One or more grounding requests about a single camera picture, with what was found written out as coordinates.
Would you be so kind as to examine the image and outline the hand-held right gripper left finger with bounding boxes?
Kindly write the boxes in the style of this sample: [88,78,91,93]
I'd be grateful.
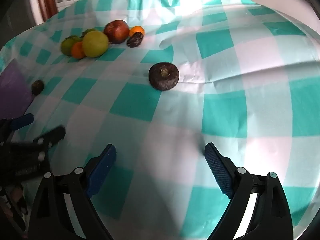
[29,144,117,240]

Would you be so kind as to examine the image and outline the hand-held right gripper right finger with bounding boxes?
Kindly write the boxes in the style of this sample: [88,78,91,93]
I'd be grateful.
[204,142,294,240]

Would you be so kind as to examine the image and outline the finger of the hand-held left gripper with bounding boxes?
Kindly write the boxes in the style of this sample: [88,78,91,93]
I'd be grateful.
[0,113,34,133]
[34,126,66,147]

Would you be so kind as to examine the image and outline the brownish red apple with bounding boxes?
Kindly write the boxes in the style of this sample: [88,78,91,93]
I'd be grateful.
[104,19,130,45]

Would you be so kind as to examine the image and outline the orange tangerine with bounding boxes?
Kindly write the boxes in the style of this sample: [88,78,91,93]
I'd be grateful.
[129,26,145,37]
[71,41,86,59]

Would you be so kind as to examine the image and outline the person's left hand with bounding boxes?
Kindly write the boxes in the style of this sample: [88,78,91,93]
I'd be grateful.
[0,184,28,230]

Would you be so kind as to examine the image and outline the purple mat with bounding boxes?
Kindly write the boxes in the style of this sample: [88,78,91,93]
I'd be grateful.
[0,58,35,120]

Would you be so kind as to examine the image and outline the small dark round fruit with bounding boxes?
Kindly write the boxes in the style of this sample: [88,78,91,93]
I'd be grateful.
[31,79,45,96]

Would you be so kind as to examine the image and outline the teal white checked tablecloth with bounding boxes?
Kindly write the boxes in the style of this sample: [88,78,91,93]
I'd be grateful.
[0,0,320,240]

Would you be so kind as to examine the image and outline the green apple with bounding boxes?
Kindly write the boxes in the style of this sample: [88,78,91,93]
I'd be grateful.
[82,30,109,58]

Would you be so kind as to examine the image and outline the large dark round fruit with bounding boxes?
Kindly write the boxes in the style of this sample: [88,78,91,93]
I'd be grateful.
[148,62,180,91]

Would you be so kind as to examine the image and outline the wrinkled dark oblong fruit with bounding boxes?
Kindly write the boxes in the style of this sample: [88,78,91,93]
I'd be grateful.
[126,33,144,48]

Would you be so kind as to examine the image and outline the brown wooden frame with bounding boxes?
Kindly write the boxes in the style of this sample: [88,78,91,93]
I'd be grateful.
[36,0,58,23]

